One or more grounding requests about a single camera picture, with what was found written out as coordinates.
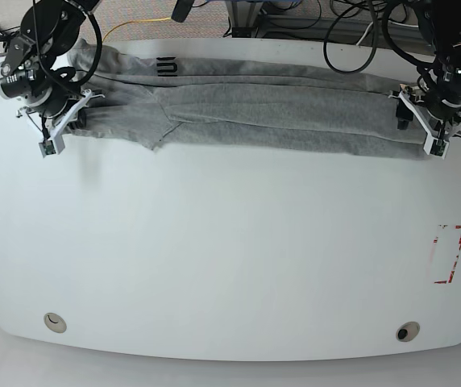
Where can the black cylinder object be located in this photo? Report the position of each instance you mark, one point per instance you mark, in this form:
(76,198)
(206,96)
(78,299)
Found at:
(181,10)

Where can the right table cable grommet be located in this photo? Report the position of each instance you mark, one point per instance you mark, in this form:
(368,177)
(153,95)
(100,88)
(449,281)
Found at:
(407,332)

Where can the left table cable grommet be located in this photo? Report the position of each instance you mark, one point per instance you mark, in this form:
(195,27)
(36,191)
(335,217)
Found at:
(55,323)

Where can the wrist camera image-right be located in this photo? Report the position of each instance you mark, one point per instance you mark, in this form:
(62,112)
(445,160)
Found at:
(436,147)

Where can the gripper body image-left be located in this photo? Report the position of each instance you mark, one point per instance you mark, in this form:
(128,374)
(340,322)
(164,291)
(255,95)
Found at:
(51,116)

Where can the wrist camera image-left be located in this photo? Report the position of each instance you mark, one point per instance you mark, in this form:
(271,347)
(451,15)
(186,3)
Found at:
(51,147)

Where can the table cable grommet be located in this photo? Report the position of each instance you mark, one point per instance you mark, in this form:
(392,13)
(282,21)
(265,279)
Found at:
(407,332)
(55,323)

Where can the grey printed T-shirt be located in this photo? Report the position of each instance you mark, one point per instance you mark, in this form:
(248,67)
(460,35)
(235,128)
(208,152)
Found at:
(171,100)

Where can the red tape rectangle marking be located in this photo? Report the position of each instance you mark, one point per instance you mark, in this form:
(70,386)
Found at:
(445,254)

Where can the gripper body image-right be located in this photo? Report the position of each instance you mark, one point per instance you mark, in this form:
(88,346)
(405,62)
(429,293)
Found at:
(438,118)

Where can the aluminium frame base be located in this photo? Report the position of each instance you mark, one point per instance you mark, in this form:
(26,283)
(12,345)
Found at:
(243,17)

